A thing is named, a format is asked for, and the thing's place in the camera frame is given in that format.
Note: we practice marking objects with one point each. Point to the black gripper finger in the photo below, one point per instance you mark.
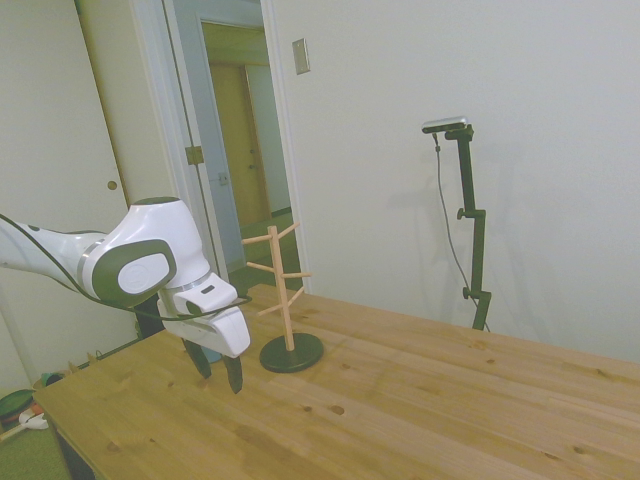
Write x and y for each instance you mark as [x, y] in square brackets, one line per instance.
[200, 362]
[234, 375]

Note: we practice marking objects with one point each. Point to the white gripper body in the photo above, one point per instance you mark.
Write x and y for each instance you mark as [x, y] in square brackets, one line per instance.
[225, 330]

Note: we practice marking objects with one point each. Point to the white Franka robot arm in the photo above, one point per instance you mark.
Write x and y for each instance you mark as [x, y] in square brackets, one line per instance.
[150, 225]

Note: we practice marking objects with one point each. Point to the blue enamel mug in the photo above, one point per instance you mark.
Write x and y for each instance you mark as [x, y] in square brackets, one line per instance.
[211, 356]

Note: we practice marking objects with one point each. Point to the wooden mug tree black base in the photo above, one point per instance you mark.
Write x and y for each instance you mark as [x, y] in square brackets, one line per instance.
[289, 350]

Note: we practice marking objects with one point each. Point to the metal door latch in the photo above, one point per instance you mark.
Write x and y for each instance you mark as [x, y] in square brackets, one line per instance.
[221, 178]

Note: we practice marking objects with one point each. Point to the white and orange floor item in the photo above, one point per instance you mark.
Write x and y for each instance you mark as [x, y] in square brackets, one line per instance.
[34, 420]

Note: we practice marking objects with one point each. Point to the brass door hinge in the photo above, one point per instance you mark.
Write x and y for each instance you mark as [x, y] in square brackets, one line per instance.
[194, 155]

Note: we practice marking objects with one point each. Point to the green bowl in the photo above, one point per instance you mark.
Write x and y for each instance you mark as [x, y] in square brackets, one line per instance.
[15, 402]

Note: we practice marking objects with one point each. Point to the brown wooden door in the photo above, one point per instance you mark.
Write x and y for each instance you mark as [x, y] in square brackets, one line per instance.
[235, 140]

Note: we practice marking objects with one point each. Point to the white open door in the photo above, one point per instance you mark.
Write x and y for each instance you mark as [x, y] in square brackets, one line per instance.
[215, 125]

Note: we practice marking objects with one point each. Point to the black camera stand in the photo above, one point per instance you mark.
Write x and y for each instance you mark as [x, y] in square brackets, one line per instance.
[472, 220]

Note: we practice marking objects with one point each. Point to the metal wall plate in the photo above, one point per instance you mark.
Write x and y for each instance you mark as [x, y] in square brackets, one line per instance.
[301, 56]

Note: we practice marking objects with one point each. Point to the grey exterior camera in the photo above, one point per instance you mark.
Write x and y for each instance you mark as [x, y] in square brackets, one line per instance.
[446, 124]

